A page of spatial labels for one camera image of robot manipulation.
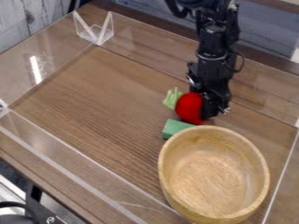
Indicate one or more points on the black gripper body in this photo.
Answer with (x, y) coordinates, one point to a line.
(215, 83)

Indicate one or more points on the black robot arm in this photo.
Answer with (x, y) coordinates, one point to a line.
(216, 20)

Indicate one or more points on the clear acrylic tray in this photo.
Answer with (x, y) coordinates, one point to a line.
(82, 124)

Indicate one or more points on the black table frame bracket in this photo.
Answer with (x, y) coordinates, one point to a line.
(44, 216)

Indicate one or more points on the red plush strawberry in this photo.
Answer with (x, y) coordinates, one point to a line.
(186, 104)

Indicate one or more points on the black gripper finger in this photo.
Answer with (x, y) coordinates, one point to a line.
(196, 88)
(210, 109)

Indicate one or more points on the green foam block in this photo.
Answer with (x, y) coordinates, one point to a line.
(172, 127)

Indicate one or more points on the wooden bowl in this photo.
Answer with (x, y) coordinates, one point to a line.
(214, 175)

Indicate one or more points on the clear acrylic corner bracket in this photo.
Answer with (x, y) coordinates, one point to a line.
(96, 34)

